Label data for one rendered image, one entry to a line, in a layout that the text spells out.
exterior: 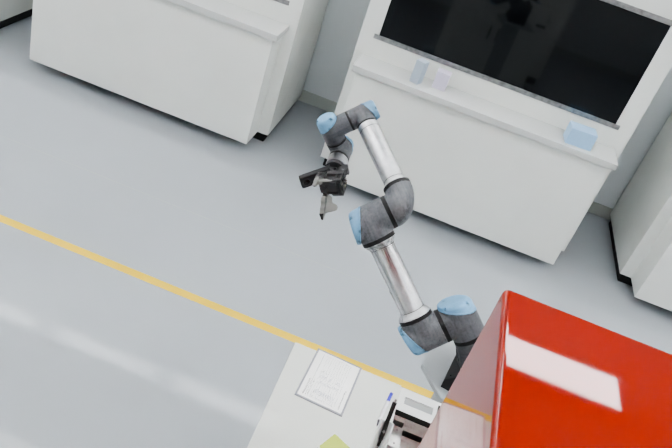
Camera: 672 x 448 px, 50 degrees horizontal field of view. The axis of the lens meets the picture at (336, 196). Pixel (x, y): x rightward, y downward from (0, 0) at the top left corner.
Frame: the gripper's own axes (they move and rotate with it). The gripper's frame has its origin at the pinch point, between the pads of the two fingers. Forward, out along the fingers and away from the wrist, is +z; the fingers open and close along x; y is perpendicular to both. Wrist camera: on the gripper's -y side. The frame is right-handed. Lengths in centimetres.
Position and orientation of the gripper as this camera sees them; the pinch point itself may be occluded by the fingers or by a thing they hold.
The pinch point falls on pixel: (315, 203)
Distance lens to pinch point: 242.4
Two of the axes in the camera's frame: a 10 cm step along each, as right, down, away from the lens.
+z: -2.3, 6.4, -7.3
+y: 9.6, 0.2, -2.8
